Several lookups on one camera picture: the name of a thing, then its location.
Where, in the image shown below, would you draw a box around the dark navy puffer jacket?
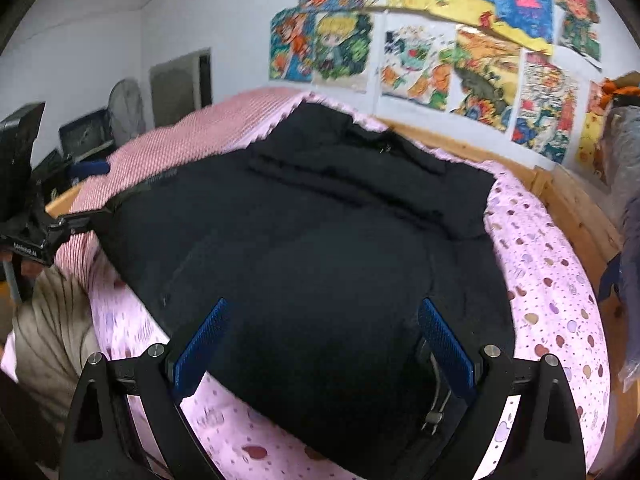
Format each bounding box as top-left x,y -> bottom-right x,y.
96,103 -> 515,479

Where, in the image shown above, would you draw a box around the black monitor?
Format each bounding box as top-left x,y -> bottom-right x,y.
58,108 -> 115,159

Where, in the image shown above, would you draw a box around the beige striped cloth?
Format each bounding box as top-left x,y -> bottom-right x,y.
13,266 -> 99,434

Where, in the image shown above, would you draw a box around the pink heart-print bed sheet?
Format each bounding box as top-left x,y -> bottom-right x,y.
0,90 -> 612,480

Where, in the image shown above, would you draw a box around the pink checkered pillow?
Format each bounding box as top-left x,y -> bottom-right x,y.
54,86 -> 312,281

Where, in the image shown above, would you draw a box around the grey round fan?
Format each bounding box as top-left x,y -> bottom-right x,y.
107,78 -> 146,148

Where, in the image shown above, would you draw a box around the grey plastic-wrapped bundle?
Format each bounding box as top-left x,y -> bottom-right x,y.
601,96 -> 639,391

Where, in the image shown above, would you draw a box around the grey wall box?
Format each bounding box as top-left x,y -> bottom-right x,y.
149,49 -> 213,128

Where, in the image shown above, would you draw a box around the wooden bed frame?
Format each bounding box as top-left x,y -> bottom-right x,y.
46,116 -> 626,458

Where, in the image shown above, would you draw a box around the colourful cartoon wall posters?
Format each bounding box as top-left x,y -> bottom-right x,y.
269,0 -> 604,179

